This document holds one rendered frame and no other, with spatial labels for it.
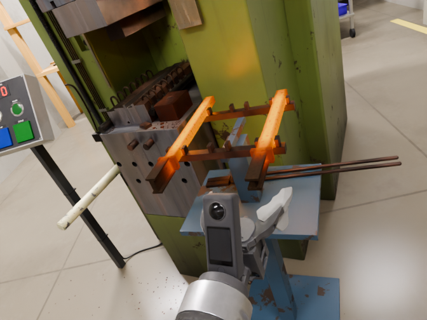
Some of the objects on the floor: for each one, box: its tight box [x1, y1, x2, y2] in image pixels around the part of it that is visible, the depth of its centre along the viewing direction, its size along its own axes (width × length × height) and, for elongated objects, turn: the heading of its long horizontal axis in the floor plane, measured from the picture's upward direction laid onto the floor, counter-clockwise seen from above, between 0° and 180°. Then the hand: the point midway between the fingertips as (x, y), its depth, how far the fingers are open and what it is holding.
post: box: [30, 145, 126, 269], centre depth 162 cm, size 4×4×108 cm
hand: (248, 186), depth 55 cm, fingers open, 14 cm apart
